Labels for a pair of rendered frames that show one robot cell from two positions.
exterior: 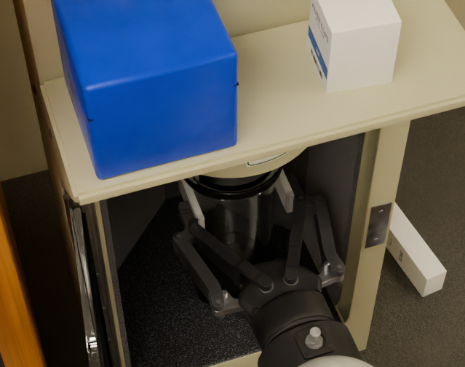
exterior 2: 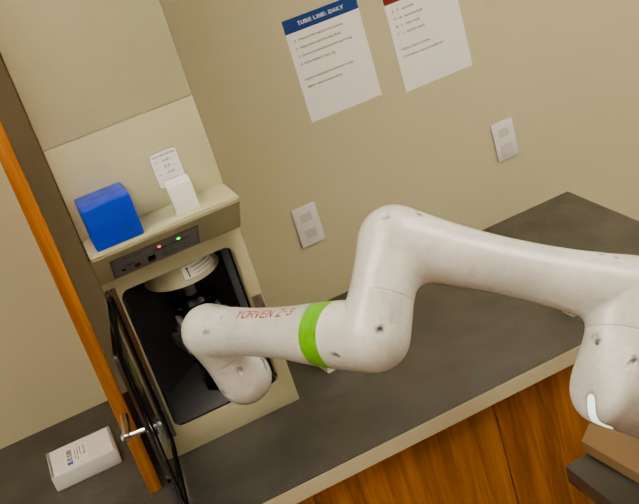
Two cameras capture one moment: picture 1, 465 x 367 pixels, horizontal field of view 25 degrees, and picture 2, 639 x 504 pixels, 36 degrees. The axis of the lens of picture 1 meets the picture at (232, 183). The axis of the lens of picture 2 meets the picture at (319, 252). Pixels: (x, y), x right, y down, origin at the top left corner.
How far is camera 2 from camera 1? 1.43 m
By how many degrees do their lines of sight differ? 28
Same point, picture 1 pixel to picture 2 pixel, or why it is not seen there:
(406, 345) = (319, 392)
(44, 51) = (79, 228)
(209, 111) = (127, 218)
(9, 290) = (82, 317)
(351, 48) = (177, 193)
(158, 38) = (105, 197)
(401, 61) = (204, 201)
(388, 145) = (241, 261)
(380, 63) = (191, 198)
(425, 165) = not seen: hidden behind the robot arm
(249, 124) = (149, 228)
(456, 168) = not seen: hidden behind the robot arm
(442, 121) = not seen: hidden behind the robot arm
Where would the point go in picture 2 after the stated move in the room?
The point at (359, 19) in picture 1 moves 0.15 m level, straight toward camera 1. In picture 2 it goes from (176, 183) to (158, 214)
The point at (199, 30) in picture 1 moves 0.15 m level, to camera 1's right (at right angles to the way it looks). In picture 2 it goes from (118, 192) to (190, 171)
